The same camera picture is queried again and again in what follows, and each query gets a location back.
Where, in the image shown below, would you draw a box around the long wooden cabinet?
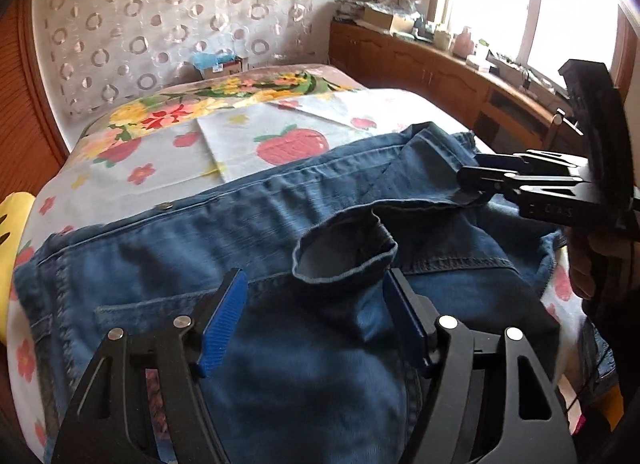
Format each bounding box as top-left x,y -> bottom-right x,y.
329,16 -> 601,155

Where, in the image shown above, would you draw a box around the flat cardboard box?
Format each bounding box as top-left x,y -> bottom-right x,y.
362,4 -> 416,32

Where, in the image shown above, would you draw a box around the pink bottle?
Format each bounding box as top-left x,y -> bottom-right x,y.
452,26 -> 476,57

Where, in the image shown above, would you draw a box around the floral blanket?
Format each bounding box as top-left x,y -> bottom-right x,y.
75,64 -> 366,165

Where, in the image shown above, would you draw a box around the wooden framed window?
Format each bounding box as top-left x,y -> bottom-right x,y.
425,0 -> 640,104

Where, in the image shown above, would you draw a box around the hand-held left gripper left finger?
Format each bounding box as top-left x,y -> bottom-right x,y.
52,268 -> 249,464

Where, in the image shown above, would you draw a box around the circle-patterned wall cloth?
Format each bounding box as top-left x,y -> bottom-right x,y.
32,0 -> 386,117

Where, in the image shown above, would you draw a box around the small cardboard box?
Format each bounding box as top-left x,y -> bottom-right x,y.
192,50 -> 249,79

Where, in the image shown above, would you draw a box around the yellow plush toy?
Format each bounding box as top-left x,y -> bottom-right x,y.
0,192 -> 36,345

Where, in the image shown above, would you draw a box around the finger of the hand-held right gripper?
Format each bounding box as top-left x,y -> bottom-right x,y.
457,166 -> 597,221
475,150 -> 586,172

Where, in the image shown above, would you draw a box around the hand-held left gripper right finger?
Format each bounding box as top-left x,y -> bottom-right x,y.
382,268 -> 578,464

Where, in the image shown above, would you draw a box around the person's right hand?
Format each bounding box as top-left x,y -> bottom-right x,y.
570,229 -> 603,302

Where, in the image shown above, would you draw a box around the blue denim pants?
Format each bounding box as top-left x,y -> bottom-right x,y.
15,121 -> 566,464

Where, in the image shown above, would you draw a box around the blue plastic bag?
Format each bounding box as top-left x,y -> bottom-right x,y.
192,50 -> 236,69

